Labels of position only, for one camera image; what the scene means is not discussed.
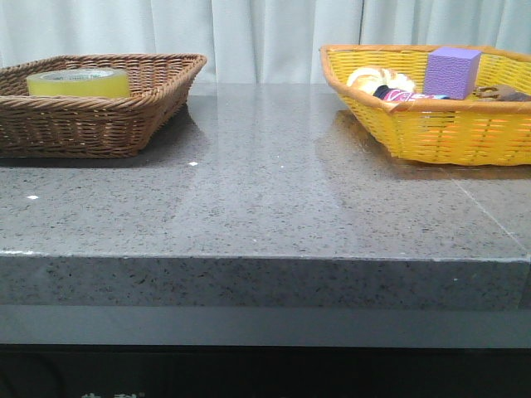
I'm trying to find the yellow tape roll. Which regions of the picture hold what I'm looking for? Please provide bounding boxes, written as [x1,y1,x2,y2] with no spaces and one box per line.
[26,68,130,99]

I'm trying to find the bread roll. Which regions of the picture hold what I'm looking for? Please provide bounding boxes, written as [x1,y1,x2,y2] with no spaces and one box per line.
[346,66,417,95]

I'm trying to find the black pink-labelled jar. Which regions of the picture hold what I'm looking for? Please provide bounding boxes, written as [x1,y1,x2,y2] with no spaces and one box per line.
[373,85,449,102]

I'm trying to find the purple foam cube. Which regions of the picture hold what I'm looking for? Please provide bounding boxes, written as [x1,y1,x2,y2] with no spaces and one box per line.
[423,46,482,100]

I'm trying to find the brown wicker basket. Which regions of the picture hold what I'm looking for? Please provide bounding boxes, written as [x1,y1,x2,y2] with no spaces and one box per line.
[1,53,207,158]

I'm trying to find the yellow woven basket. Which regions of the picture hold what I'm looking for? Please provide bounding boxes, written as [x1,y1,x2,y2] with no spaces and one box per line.
[320,44,530,166]

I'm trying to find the pale curtain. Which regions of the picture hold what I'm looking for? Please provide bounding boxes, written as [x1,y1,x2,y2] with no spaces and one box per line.
[1,1,530,84]

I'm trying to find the brown toy lion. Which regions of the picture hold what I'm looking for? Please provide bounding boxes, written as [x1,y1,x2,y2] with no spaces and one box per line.
[473,85,530,102]

